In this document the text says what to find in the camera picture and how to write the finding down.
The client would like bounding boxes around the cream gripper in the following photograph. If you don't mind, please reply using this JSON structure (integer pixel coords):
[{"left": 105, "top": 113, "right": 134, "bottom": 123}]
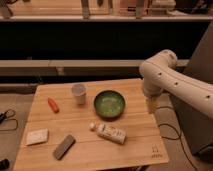
[{"left": 142, "top": 78, "right": 163, "bottom": 114}]

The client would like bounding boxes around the white ceramic cup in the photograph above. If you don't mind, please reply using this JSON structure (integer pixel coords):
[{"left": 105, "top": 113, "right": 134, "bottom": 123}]
[{"left": 71, "top": 84, "right": 86, "bottom": 105}]

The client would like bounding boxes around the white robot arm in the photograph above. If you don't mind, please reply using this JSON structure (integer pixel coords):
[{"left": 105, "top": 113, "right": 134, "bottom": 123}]
[{"left": 139, "top": 49, "right": 213, "bottom": 119}]

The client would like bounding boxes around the green ceramic bowl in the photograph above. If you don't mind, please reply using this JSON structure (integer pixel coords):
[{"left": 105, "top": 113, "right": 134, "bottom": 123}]
[{"left": 94, "top": 90, "right": 126, "bottom": 119}]

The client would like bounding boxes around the white plastic bottle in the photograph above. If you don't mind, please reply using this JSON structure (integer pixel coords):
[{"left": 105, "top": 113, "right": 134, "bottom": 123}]
[{"left": 89, "top": 122, "right": 126, "bottom": 145}]

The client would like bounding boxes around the wooden table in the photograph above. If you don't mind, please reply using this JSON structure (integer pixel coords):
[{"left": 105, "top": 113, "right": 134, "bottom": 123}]
[{"left": 14, "top": 79, "right": 169, "bottom": 171}]

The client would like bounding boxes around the grey remote control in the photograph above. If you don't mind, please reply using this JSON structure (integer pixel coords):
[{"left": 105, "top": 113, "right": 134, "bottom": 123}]
[{"left": 53, "top": 135, "right": 76, "bottom": 160}]

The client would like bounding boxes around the orange carrot toy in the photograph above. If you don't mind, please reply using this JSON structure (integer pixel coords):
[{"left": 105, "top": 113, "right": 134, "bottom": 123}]
[{"left": 47, "top": 98, "right": 59, "bottom": 113}]

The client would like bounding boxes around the white sponge block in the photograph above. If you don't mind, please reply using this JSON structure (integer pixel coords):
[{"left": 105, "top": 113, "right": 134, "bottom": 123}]
[{"left": 26, "top": 129, "right": 49, "bottom": 146}]

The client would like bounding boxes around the black object floor corner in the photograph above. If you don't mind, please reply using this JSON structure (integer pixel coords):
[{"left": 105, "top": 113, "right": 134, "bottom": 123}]
[{"left": 0, "top": 159, "right": 10, "bottom": 170}]

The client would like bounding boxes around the black cable on floor right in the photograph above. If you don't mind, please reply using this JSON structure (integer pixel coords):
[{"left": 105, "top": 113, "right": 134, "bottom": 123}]
[{"left": 156, "top": 105, "right": 199, "bottom": 171}]

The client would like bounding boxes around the black cable on floor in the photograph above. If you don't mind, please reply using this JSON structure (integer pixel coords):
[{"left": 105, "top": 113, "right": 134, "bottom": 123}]
[
  {"left": 0, "top": 108, "right": 19, "bottom": 132},
  {"left": 156, "top": 105, "right": 199, "bottom": 171}
]

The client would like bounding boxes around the black cable on floor left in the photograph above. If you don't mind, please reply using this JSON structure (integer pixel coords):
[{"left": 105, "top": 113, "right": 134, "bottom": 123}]
[{"left": 0, "top": 108, "right": 19, "bottom": 132}]

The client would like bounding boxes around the long metal shelf rail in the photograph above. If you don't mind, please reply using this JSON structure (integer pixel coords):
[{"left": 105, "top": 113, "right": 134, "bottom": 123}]
[{"left": 0, "top": 59, "right": 190, "bottom": 78}]

